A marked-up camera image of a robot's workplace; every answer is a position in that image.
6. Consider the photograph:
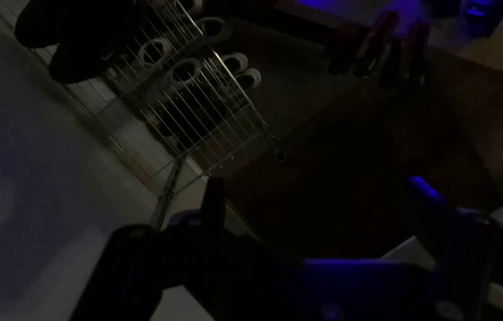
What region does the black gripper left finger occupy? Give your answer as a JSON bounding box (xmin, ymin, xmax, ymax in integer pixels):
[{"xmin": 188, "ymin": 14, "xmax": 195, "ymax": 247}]
[{"xmin": 200, "ymin": 176, "xmax": 227, "ymax": 237}]

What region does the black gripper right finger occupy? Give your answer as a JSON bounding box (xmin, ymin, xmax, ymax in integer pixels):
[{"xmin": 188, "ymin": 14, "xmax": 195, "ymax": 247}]
[{"xmin": 409, "ymin": 174, "xmax": 457, "ymax": 221}]

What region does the metal wire shoe rack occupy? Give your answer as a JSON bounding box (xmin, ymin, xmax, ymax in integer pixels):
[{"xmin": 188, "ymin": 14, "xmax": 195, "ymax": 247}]
[{"xmin": 100, "ymin": 0, "xmax": 277, "ymax": 226}]

